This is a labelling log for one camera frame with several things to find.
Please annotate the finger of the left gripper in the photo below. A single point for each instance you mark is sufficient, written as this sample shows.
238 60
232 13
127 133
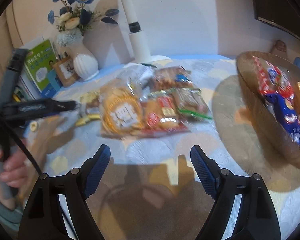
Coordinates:
60 106

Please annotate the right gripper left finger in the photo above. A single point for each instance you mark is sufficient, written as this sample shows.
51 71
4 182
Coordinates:
42 217

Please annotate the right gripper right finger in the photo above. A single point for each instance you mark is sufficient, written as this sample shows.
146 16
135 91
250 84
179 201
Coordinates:
257 218

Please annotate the yellow cake snack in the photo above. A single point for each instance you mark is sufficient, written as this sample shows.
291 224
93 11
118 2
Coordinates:
89 108

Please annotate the round biscuits clear bag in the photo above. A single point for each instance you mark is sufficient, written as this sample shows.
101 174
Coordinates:
120 109

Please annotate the person's left hand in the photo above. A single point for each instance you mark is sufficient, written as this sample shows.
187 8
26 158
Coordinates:
15 172

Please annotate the yellow tape roll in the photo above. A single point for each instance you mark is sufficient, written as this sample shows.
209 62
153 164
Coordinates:
34 126

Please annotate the small blue card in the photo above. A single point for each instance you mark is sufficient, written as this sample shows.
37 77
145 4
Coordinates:
54 80

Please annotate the wooden pen holder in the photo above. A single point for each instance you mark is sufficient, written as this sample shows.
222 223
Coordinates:
65 71

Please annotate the green and blue textbook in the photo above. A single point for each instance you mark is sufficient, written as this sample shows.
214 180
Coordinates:
38 63

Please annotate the white ribbed ceramic vase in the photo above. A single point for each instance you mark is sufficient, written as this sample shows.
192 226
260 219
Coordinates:
85 63

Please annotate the amber glass snack bowl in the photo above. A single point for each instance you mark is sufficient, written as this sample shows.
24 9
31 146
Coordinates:
263 112

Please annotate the blue and cream flower bouquet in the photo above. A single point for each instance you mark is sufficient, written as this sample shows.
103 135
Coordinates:
75 19

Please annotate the green white label snack pack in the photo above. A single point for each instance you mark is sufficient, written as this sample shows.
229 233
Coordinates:
137 75

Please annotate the patterned fan-print table mat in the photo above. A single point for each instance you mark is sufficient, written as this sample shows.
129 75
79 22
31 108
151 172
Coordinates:
150 189

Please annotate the white desk lamp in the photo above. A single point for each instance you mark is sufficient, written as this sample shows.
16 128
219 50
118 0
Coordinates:
137 38

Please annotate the red rice cracker pack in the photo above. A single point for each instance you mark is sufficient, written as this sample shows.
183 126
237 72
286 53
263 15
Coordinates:
161 116

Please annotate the brown snack pack blue label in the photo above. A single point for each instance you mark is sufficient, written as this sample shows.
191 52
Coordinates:
171 77

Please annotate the brown bar green wrapper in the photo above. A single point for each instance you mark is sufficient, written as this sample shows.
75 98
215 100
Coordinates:
190 104

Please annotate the red blue snack bag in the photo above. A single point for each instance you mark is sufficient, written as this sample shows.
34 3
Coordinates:
278 94

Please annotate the small brown figurine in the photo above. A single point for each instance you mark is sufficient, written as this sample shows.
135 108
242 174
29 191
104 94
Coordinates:
279 47

